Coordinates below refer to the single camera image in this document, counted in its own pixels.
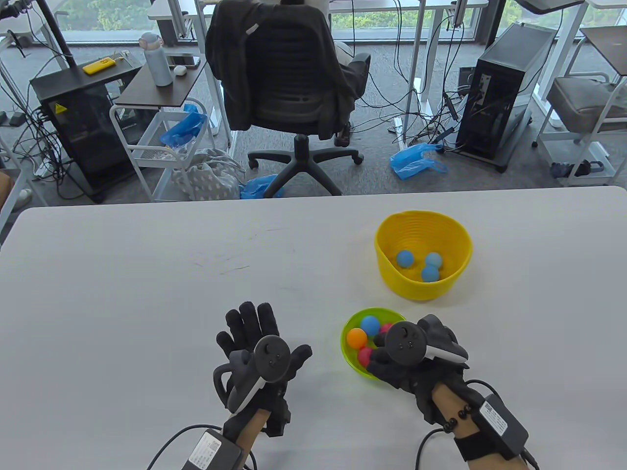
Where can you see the person's right hand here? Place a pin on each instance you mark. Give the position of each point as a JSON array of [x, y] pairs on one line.
[[397, 374]]

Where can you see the person's left hand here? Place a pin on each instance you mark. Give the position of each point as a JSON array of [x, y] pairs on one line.
[[249, 323]]

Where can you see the black white handheld controller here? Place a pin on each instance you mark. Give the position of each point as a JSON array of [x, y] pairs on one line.
[[274, 353], [404, 342]]

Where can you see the red ping pong ball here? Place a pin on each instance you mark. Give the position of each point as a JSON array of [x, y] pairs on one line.
[[365, 356], [386, 328]]

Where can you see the orange ping pong ball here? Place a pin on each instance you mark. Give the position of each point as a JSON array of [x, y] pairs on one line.
[[356, 337]]

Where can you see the yellow fabric basket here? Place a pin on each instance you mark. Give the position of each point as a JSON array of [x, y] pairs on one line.
[[421, 291]]

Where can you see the person's right forearm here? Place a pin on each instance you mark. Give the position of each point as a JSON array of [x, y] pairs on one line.
[[448, 401]]

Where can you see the green plastic bowl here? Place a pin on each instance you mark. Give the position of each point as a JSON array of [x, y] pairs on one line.
[[353, 319]]

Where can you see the black wrist sensor box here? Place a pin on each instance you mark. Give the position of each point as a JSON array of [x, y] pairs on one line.
[[499, 426], [210, 450]]

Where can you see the blue plastic bag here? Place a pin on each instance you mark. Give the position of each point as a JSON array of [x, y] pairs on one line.
[[183, 128], [254, 187], [411, 164]]

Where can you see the grey patterned cloth bag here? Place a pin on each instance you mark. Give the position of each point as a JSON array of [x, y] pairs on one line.
[[210, 178]]

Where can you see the black office chair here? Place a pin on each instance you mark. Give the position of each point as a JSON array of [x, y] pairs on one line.
[[303, 161]]

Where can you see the white trolley cart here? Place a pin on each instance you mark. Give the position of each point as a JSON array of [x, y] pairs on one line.
[[147, 155]]

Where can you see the white power strip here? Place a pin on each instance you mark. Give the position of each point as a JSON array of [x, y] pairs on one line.
[[399, 132]]

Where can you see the black equipment cabinet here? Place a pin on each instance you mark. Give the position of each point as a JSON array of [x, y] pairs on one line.
[[93, 132]]

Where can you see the dark jacket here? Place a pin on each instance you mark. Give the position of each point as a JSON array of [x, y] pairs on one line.
[[228, 73]]

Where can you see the white earbuds case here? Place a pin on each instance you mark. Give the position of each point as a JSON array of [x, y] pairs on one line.
[[179, 70]]

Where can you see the black smartphone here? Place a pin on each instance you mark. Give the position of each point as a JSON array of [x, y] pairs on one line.
[[183, 60]]

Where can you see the grey thermos bottle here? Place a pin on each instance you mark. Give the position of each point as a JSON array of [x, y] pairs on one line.
[[157, 63]]

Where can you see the black computer tower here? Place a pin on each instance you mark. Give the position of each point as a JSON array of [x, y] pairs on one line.
[[499, 98]]

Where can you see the yellow phone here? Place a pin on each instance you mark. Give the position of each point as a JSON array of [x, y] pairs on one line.
[[99, 65]]

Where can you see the black tripod pole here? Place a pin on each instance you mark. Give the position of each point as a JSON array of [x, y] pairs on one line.
[[56, 34]]

